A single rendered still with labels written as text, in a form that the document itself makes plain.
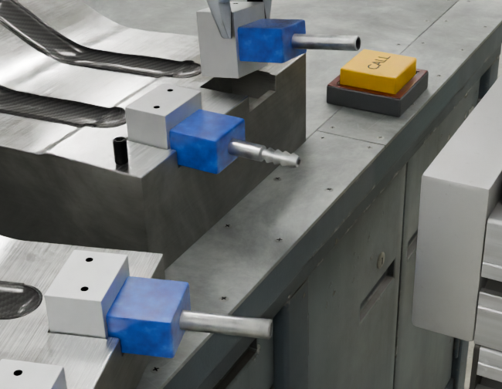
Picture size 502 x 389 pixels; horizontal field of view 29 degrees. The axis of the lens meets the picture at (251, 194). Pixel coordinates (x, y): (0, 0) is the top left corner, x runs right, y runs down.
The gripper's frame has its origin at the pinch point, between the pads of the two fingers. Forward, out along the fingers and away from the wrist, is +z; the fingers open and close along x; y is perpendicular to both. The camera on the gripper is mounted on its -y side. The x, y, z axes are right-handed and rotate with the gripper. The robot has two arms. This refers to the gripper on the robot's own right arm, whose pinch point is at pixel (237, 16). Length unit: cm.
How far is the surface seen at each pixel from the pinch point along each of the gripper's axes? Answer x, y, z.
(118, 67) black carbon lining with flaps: 0.2, -13.1, 4.7
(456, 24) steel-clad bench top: 45.5, 3.2, 8.8
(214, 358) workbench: -18.0, 6.6, 21.0
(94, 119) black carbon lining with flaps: -9.9, -8.2, 6.6
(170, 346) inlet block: -27.3, 10.0, 14.7
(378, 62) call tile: 21.4, 3.2, 8.4
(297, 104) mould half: 7.3, 1.1, 9.2
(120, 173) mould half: -17.3, -0.3, 8.0
